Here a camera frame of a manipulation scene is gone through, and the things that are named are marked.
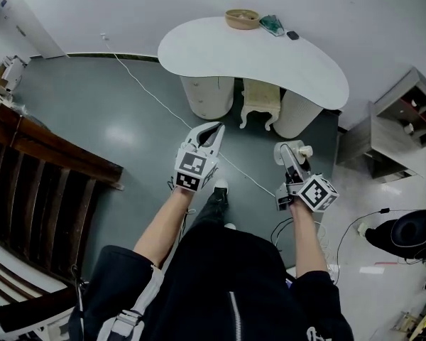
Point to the white boxy appliance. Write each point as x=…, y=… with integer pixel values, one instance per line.
x=12, y=73

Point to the black office chair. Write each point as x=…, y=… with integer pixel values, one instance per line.
x=408, y=231

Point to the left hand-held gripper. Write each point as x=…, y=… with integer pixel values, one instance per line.
x=195, y=163

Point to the person's right forearm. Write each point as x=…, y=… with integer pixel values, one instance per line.
x=307, y=236

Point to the woven tan basket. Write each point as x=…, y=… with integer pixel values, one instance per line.
x=241, y=21

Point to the person's white-toed shoe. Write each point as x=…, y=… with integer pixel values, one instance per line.
x=221, y=184
x=230, y=226

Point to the frosted glass bottle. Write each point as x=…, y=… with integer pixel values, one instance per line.
x=304, y=150

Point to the white kidney-shaped table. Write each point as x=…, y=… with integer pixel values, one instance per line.
x=245, y=59

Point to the crumpled green packet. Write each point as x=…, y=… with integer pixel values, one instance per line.
x=272, y=25

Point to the light wooden frame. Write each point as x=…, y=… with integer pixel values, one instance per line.
x=412, y=327

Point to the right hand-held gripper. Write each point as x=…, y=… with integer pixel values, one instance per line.
x=317, y=192

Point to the grey wooden shelf cabinet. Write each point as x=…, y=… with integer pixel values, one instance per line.
x=383, y=137

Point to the person's black trouser leg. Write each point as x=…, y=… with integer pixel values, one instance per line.
x=213, y=208

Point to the small black case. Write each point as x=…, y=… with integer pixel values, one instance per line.
x=292, y=35

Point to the person's left forearm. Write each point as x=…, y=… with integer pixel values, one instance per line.
x=163, y=226

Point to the person's black jacket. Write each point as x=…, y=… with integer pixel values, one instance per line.
x=216, y=290

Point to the cream carved stool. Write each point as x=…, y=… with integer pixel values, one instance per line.
x=260, y=98

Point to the white door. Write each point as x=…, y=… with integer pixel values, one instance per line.
x=25, y=23

